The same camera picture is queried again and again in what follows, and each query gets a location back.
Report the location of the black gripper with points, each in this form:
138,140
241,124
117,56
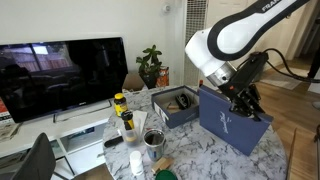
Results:
246,80

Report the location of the navy blue box lid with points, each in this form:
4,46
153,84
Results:
230,130

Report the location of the navy blue cardboard box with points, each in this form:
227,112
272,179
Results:
180,118

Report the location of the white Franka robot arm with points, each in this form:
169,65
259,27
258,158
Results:
233,33

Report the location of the round green lid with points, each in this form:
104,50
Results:
165,175

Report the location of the open brown cardboard box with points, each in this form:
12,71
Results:
133,82

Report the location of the brown jar yellow lid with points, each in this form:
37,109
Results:
120,106

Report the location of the red and white box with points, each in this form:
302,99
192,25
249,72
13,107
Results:
3,111

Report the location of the light beige floor rug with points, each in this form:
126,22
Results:
283,84

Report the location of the black glasses case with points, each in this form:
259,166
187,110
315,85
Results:
183,101

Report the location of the small wooden stick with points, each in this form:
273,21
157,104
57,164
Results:
172,106

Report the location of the light wooden board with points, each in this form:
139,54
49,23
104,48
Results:
305,160

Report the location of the black stand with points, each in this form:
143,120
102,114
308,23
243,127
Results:
315,61

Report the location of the stainless steel tumbler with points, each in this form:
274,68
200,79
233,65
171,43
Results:
155,150

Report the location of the plain white panel door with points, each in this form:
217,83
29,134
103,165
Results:
226,8

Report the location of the small light wooden block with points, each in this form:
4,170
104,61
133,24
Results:
161,164

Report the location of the white paper napkin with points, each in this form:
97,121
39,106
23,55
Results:
141,118

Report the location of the green potted plant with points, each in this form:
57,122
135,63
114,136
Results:
150,65

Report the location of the clear plastic cup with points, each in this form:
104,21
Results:
131,138

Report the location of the yellow mustard bottle black cap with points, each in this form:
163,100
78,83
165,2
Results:
127,121

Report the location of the black remote control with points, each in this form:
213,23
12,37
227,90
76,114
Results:
113,141

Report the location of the black flat screen television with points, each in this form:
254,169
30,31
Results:
60,76

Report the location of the white television stand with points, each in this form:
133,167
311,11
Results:
40,133

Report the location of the dark grey chair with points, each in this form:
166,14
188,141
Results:
36,160

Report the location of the tall white wall grille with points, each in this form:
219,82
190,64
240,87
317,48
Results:
195,16

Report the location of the round white wall thermostat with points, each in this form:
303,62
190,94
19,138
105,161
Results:
165,8

